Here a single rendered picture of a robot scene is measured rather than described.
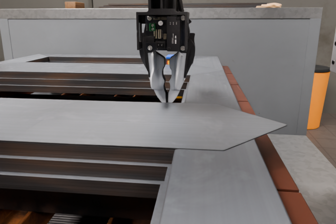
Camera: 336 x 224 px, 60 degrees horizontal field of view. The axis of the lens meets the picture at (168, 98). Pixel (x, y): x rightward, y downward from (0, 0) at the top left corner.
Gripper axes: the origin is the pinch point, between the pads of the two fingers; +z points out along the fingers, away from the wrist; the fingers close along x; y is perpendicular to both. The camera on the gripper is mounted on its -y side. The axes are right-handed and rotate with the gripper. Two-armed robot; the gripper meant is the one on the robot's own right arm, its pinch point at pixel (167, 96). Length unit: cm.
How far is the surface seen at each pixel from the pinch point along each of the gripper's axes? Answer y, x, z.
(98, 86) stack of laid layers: -24.7, -21.3, 4.2
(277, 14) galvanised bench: -71, 34, -15
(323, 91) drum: -228, 119, 51
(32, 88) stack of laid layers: -24.0, -39.4, 5.2
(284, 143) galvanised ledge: -28.1, 28.6, 19.7
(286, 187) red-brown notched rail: 18.5, 15.2, 4.9
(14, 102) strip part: 3.6, -25.7, 0.7
